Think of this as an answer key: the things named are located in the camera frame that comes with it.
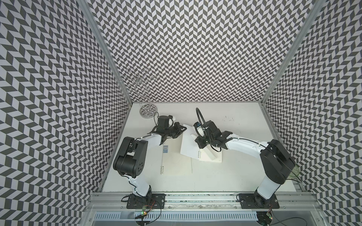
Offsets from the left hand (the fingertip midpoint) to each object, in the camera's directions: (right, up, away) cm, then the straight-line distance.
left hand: (187, 128), depth 91 cm
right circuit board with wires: (+38, -40, -25) cm, 61 cm away
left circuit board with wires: (-20, -36, -25) cm, 48 cm away
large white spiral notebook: (-8, -21, -5) cm, 23 cm away
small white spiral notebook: (+2, -11, -7) cm, 13 cm away
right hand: (+6, -8, -3) cm, 11 cm away
